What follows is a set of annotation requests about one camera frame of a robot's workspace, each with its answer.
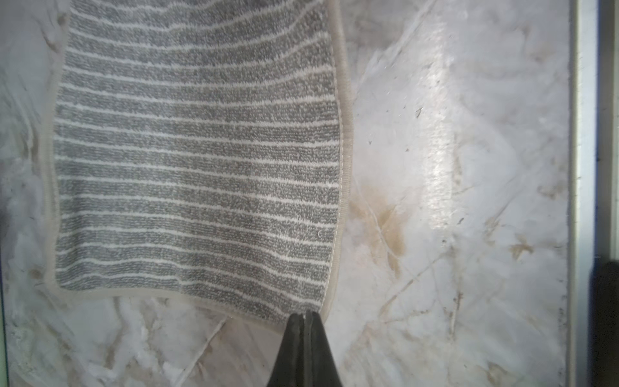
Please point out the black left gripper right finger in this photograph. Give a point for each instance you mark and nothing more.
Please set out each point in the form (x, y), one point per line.
(319, 369)

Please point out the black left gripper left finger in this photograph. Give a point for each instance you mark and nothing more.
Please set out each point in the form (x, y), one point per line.
(288, 367)

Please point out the grey striped dishcloth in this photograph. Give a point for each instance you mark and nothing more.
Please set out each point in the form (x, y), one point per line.
(200, 150)

